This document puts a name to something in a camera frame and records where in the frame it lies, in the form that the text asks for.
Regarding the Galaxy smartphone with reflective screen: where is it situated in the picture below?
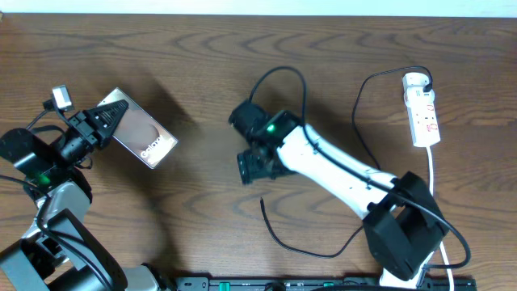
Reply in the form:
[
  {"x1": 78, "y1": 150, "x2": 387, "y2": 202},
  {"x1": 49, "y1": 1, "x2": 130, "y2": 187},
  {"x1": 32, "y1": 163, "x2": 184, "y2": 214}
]
[{"x1": 98, "y1": 88, "x2": 178, "y2": 169}]

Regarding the black charging cable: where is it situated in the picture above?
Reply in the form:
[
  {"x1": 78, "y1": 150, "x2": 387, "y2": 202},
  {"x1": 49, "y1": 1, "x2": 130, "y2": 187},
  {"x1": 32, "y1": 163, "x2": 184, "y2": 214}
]
[{"x1": 259, "y1": 65, "x2": 434, "y2": 259}]

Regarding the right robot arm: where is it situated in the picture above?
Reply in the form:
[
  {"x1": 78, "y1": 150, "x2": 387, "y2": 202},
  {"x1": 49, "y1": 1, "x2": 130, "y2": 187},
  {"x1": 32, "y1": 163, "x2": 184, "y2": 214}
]
[{"x1": 229, "y1": 101, "x2": 448, "y2": 289}]

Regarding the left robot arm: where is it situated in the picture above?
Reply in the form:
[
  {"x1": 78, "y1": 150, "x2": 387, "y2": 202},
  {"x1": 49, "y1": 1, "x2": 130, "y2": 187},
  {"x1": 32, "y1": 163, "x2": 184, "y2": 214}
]
[{"x1": 1, "y1": 100, "x2": 174, "y2": 290}]

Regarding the white USB charger plug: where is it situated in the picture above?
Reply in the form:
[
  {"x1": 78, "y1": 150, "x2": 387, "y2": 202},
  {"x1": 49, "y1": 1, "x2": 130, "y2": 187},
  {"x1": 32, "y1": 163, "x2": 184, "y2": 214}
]
[{"x1": 402, "y1": 72, "x2": 430, "y2": 91}]

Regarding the white power strip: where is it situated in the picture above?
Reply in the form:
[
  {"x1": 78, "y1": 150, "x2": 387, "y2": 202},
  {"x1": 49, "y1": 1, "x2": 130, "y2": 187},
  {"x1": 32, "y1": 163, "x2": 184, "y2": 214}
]
[{"x1": 404, "y1": 86, "x2": 440, "y2": 148}]

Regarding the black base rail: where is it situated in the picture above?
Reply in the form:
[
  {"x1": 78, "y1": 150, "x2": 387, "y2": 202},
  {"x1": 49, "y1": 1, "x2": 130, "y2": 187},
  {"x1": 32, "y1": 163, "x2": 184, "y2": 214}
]
[{"x1": 172, "y1": 275, "x2": 477, "y2": 291}]

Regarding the white power strip cord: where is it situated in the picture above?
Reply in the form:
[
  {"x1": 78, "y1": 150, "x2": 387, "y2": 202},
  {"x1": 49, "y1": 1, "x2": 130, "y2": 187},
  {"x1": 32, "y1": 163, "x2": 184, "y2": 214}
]
[{"x1": 426, "y1": 145, "x2": 456, "y2": 291}]

